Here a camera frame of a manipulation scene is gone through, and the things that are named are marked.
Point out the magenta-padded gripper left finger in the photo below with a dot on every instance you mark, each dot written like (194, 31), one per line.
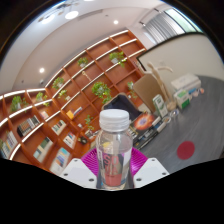
(80, 173)

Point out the stack of dark books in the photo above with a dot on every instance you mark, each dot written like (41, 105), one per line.
(145, 126)

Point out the squat green and white box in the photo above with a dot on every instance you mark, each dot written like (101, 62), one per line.
(182, 99)

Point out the stack of white boxes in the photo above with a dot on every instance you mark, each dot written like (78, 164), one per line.
(186, 83)

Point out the flat round red coaster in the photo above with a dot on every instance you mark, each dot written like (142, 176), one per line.
(186, 150)

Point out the grey curtain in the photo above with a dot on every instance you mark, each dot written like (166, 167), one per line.
(163, 25)

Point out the orange wooden shelf unit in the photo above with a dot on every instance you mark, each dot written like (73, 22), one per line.
(76, 100)

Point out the tall green and white carton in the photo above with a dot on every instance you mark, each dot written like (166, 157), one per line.
(160, 106)

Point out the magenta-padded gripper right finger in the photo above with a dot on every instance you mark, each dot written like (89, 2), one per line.
(151, 172)

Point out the clear plastic bottle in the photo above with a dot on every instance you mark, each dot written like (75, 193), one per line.
(114, 150)

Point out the round ceiling lights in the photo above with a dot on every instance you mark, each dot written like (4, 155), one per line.
(71, 14)

